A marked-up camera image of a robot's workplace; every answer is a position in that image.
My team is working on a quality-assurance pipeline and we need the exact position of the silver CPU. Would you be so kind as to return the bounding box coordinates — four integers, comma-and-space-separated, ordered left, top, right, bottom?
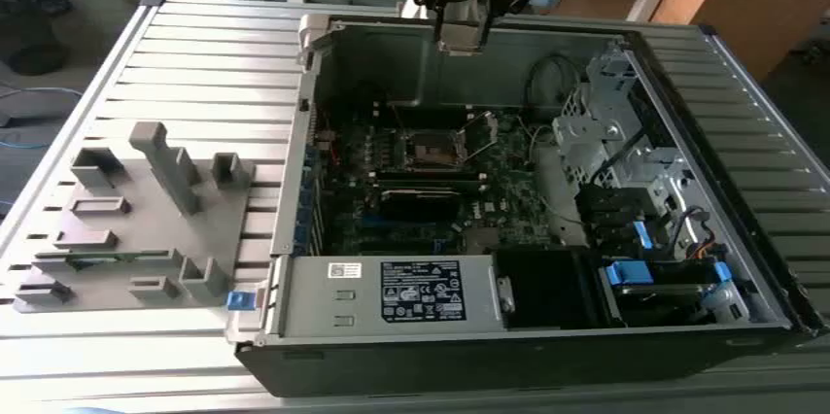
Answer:
443, 19, 485, 54

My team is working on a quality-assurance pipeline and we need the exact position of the CPU socket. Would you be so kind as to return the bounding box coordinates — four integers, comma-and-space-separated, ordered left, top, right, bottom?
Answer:
401, 127, 473, 173

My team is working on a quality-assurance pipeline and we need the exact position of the grey case latch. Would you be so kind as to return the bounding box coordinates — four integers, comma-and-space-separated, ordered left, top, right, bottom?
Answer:
297, 13, 331, 68

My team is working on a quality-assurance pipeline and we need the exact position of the silver metal drive cage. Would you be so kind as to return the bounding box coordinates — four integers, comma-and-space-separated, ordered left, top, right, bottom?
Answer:
549, 40, 713, 259

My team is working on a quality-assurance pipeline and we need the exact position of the wooden cabinet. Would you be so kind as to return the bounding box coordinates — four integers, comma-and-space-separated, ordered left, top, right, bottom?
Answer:
652, 0, 830, 87

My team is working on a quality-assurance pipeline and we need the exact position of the green motherboard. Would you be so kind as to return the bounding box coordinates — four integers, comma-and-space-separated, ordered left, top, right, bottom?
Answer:
309, 101, 589, 259

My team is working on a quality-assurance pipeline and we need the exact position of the black graphics card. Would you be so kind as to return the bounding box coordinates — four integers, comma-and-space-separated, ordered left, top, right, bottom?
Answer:
378, 188, 467, 224

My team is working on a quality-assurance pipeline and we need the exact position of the black disk bay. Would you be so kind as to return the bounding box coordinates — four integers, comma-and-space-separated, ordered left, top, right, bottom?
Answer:
573, 184, 658, 253

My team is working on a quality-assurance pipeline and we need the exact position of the finned chipset heatsink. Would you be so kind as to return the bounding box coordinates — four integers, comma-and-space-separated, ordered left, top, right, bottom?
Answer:
463, 227, 503, 252

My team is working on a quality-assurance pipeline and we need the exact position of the hard disk in blue carrier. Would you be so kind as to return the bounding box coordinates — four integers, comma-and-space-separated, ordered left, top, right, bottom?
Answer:
597, 259, 742, 328

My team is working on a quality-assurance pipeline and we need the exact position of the black plastic fan shroud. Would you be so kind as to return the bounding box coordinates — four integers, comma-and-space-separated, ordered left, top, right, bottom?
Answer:
490, 247, 613, 331

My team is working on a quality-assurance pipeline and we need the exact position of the black round bin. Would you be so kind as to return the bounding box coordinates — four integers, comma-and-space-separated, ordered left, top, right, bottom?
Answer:
4, 15, 74, 78

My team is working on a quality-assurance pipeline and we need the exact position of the silver power supply unit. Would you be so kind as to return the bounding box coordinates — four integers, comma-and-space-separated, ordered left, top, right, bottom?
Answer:
257, 253, 515, 338

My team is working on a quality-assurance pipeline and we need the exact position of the grey parts rack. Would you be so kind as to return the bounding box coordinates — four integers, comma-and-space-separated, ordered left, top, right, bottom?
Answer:
11, 121, 259, 314

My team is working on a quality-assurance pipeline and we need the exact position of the green RAM stick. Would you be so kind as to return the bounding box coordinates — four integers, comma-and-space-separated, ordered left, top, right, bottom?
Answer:
35, 248, 171, 270

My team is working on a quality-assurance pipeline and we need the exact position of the blue case latch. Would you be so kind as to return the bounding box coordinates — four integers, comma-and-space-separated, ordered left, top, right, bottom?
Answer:
225, 290, 257, 313

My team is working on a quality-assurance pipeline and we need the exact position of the black PC case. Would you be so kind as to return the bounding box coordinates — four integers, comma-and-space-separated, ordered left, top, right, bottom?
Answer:
223, 11, 830, 399

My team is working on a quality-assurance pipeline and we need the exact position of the looped black case cable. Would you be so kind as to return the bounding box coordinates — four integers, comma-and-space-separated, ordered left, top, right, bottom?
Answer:
526, 52, 580, 117

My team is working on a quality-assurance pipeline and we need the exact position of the black disk wire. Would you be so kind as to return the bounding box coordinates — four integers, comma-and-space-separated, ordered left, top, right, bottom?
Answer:
670, 205, 710, 253

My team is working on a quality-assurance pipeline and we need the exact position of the blue disk carrier handle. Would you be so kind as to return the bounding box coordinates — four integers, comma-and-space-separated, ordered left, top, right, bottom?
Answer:
629, 220, 656, 251

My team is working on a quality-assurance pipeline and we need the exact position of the orange yellow wire bundle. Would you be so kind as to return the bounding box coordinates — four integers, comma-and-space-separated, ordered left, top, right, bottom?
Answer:
689, 237, 722, 260

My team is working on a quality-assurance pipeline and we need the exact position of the pale blue floor cable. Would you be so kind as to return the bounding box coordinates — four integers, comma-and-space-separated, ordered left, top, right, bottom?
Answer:
0, 85, 87, 151

